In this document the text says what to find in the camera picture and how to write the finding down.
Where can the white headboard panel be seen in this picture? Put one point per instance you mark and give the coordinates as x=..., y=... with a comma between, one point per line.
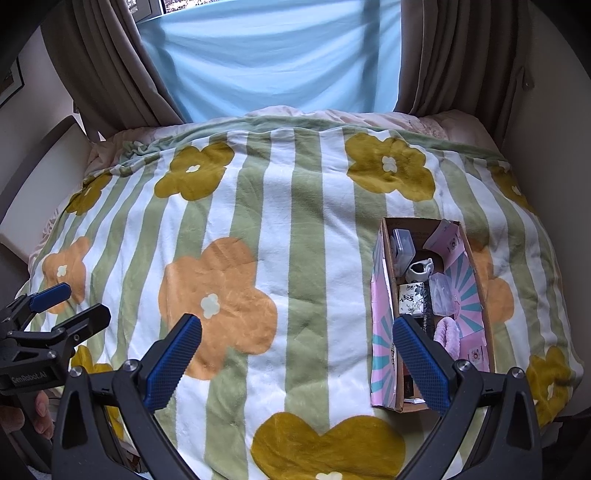
x=41, y=175

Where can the pink cardboard box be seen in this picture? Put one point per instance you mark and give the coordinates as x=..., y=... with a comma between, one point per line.
x=383, y=323

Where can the white blue floss pick box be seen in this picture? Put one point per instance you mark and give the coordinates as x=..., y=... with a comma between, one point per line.
x=401, y=243

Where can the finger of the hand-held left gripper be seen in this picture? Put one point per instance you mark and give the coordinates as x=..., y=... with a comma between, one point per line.
x=48, y=297
x=85, y=323

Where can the floral print tissue pack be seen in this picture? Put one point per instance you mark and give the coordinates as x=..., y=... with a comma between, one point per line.
x=411, y=300

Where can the window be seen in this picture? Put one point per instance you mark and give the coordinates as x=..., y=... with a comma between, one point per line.
x=157, y=5

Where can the white black small item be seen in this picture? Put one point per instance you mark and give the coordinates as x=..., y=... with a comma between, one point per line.
x=421, y=269

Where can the clear plastic box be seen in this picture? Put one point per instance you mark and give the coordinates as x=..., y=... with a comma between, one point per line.
x=442, y=293

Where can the beige curtain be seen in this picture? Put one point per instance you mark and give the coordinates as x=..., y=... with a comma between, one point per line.
x=115, y=60
x=452, y=55

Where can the pink fluffy cloth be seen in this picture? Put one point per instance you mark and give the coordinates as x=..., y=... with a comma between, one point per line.
x=448, y=337

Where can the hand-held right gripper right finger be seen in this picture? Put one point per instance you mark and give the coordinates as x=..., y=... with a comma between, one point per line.
x=422, y=360

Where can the light blue curtain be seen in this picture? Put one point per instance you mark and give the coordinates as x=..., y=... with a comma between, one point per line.
x=277, y=55

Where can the framed wall picture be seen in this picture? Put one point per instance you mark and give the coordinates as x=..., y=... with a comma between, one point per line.
x=9, y=81

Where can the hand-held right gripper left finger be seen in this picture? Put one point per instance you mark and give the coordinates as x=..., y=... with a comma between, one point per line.
x=175, y=360

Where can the striped flower print blanket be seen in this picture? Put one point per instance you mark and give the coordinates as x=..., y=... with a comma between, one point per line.
x=277, y=230

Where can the person's left hand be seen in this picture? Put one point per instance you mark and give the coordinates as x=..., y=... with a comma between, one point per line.
x=39, y=413

